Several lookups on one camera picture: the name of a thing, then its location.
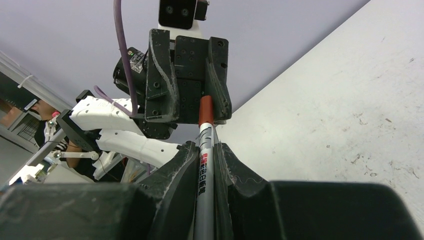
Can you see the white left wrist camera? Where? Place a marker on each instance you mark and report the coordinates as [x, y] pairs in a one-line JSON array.
[[182, 17]]

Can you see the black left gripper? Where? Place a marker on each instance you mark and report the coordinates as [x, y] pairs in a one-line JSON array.
[[169, 82]]

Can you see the silver marker pen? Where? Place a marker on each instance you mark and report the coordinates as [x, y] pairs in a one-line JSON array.
[[204, 216]]

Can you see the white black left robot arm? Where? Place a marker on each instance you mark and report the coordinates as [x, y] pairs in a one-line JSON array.
[[101, 126]]

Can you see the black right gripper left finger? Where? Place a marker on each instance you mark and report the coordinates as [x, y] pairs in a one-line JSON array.
[[160, 207]]

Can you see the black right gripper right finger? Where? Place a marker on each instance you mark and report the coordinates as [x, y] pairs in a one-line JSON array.
[[248, 207]]

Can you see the red marker cap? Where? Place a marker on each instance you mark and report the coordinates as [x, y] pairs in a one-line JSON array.
[[206, 110]]

